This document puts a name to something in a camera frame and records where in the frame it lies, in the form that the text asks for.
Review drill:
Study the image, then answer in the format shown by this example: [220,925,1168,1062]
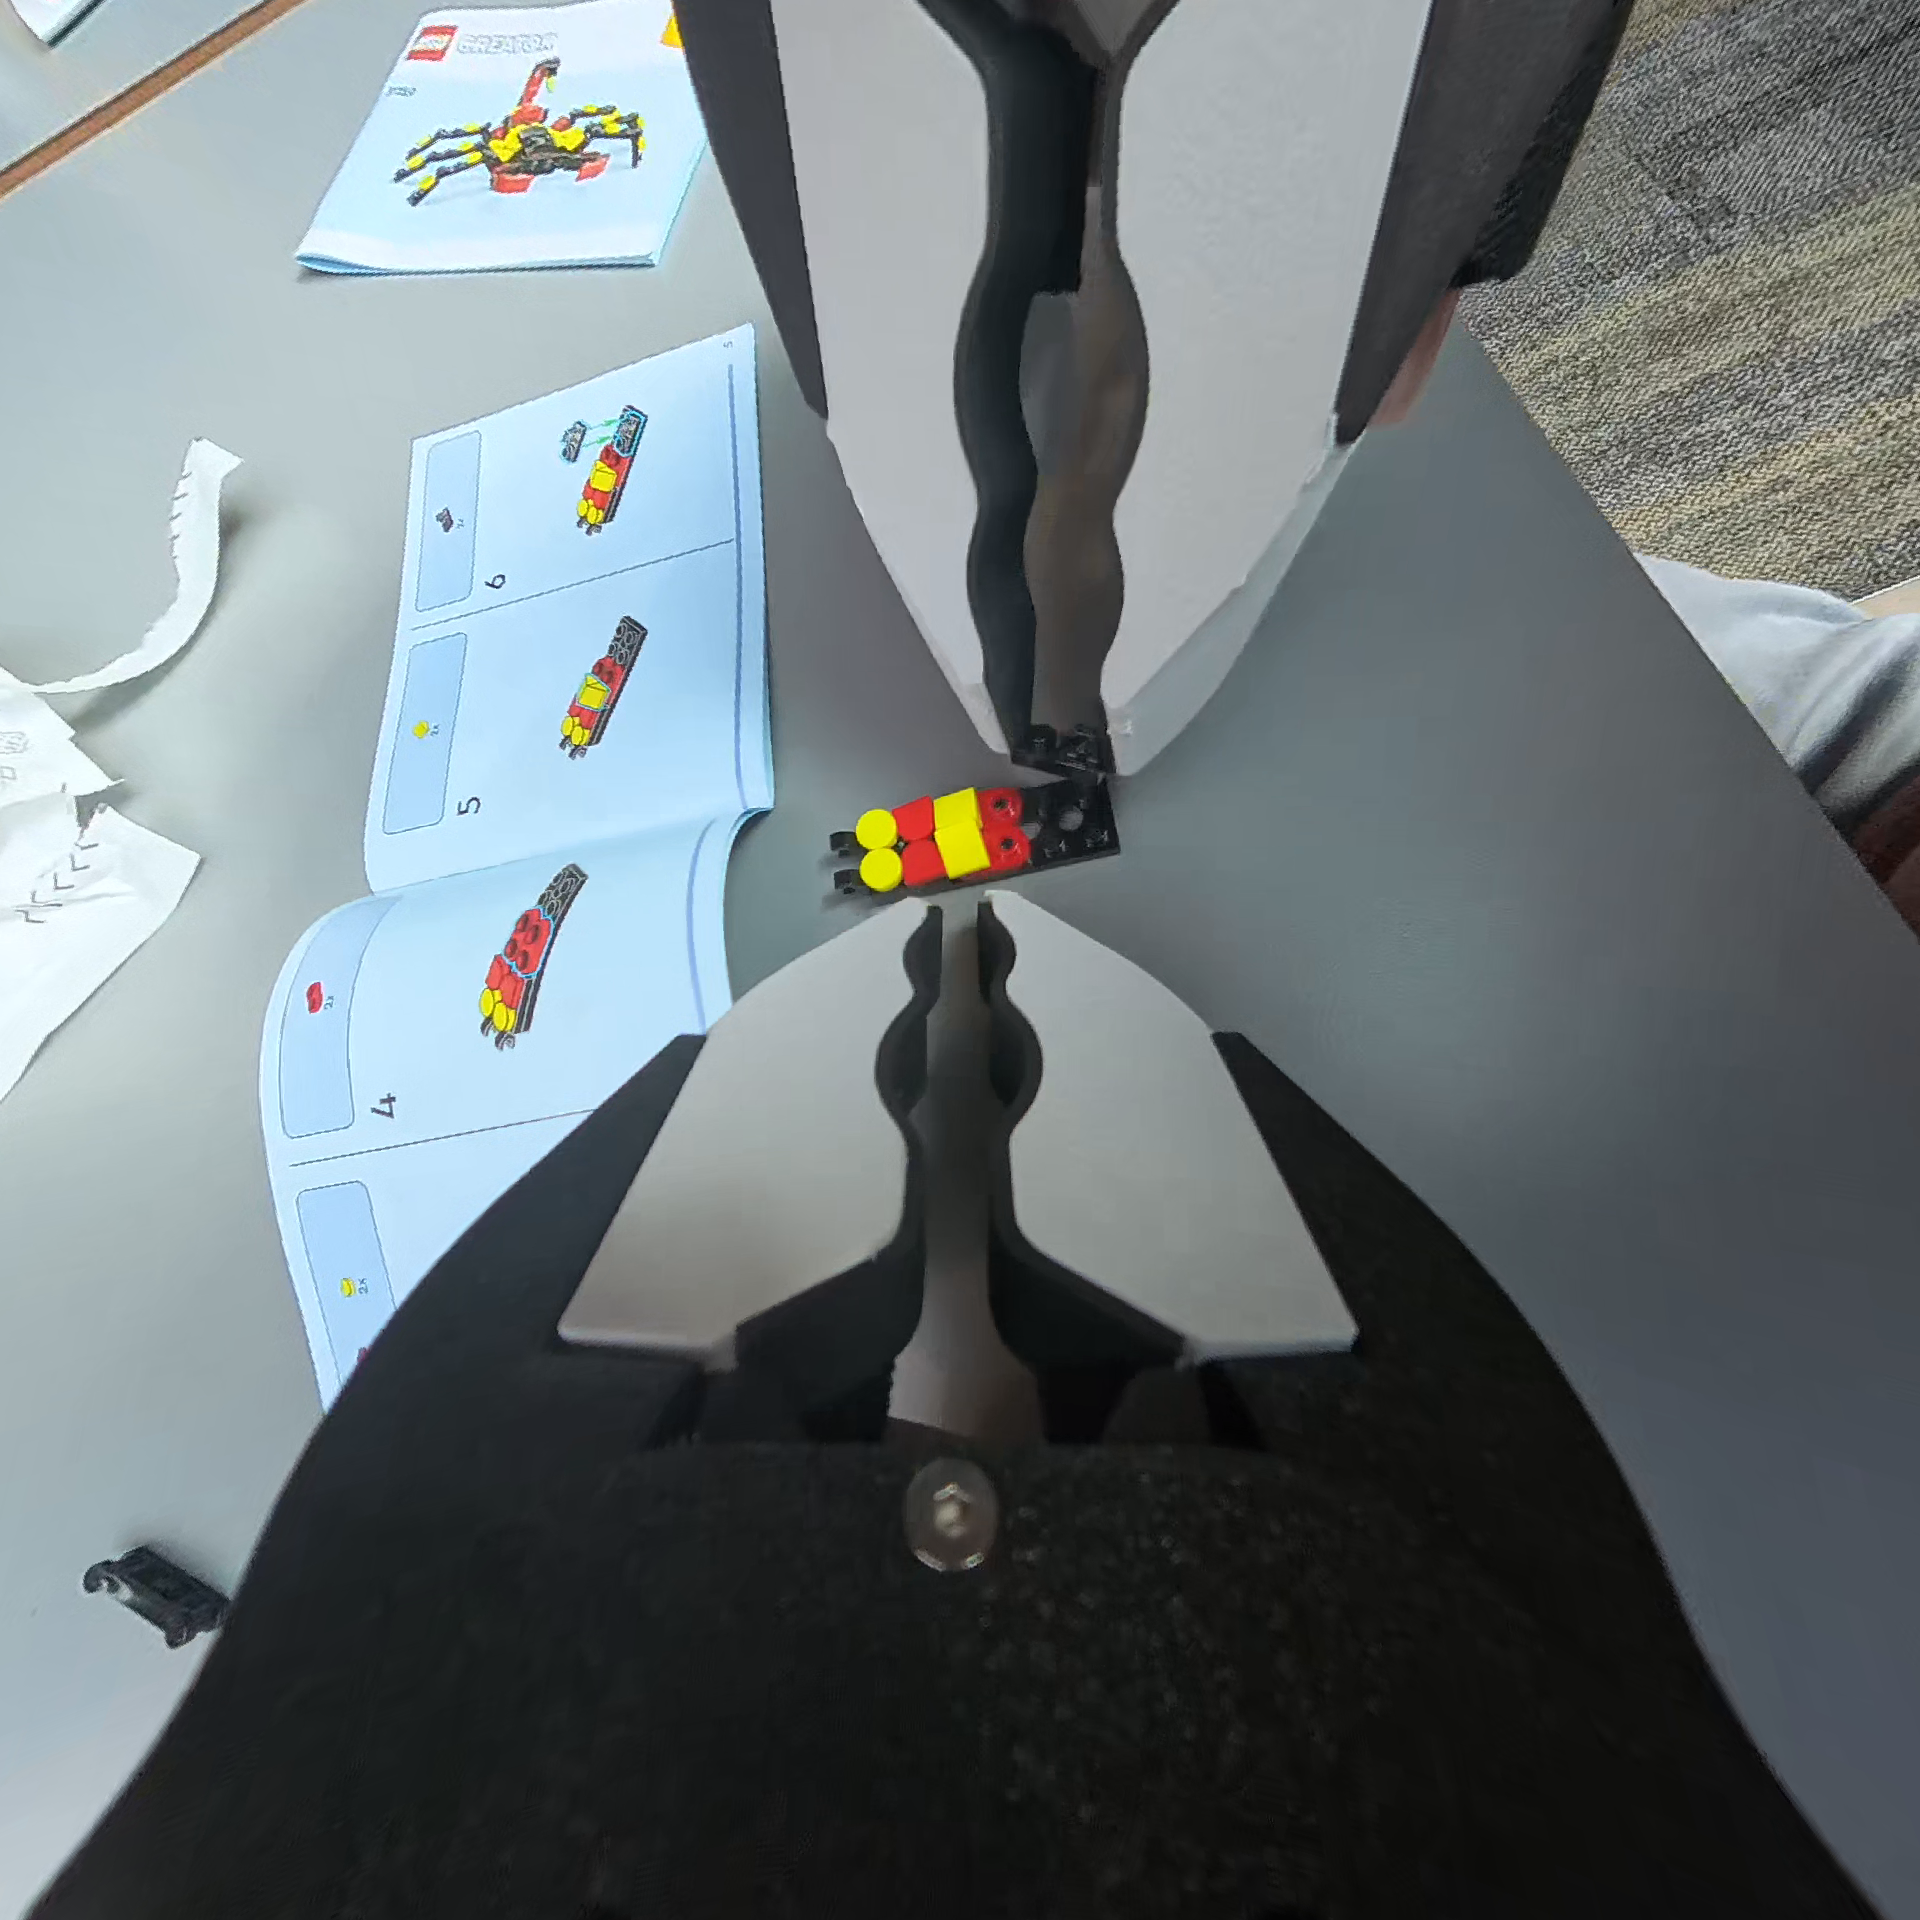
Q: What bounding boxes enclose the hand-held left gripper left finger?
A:
[555,905,952,1368]

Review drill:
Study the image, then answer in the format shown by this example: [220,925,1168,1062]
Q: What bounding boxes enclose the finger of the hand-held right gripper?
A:
[770,0,1100,759]
[1033,0,1438,771]

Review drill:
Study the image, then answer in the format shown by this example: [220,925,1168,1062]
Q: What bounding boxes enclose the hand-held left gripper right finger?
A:
[978,880,1367,1375]

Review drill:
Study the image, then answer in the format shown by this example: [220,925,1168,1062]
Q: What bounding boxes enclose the red yellow black brick assembly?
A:
[821,779,1128,905]

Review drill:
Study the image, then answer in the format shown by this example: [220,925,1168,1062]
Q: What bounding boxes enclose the adjoining grey desk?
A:
[0,0,297,172]

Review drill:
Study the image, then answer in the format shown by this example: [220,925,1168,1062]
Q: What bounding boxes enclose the person's right hand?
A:
[1367,280,1468,445]

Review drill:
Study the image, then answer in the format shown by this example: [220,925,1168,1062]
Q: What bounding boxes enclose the light blue scorpion cover booklet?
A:
[288,0,715,280]

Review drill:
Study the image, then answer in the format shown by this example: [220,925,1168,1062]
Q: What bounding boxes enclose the open light blue instruction booklet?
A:
[258,316,777,1407]

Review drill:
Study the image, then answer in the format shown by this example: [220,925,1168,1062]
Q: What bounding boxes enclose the light blue jeans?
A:
[1640,550,1920,942]

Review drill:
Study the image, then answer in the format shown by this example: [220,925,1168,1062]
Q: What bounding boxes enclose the white torn paper bag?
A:
[0,796,204,1103]
[0,668,122,817]

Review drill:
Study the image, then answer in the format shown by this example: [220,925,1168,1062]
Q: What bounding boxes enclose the black clip plate brick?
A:
[84,1539,233,1655]

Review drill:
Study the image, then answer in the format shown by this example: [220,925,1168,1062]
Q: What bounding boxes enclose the white torn paper strip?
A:
[32,439,248,701]

